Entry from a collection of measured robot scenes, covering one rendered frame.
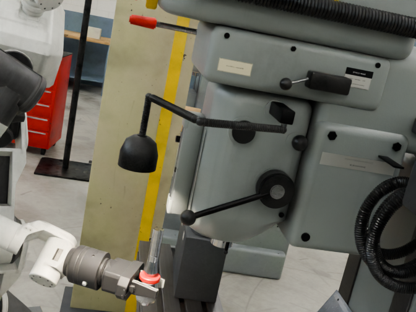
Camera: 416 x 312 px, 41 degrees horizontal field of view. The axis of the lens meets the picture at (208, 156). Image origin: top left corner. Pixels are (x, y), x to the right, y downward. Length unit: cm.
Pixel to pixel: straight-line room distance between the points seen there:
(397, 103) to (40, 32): 84
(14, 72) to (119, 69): 156
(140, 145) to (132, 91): 183
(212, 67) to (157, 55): 185
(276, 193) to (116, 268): 43
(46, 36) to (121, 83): 144
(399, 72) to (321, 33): 18
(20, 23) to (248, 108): 65
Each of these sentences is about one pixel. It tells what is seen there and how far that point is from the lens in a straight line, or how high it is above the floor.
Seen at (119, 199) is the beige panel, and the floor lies 70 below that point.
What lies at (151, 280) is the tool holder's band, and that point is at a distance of 127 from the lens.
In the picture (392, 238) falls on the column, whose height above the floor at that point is 135.
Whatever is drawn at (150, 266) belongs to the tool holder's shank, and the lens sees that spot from 127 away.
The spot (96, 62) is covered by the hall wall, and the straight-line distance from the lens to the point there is 1017.
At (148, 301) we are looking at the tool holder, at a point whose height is 111.
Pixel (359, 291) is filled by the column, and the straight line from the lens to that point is 143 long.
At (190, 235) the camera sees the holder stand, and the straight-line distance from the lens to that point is 155.
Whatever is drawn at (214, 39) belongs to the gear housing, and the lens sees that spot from 98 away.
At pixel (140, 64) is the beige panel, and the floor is 142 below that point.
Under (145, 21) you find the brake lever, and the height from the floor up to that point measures 170.
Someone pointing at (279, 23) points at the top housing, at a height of 175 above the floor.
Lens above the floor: 176
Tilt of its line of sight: 15 degrees down
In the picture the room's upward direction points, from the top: 12 degrees clockwise
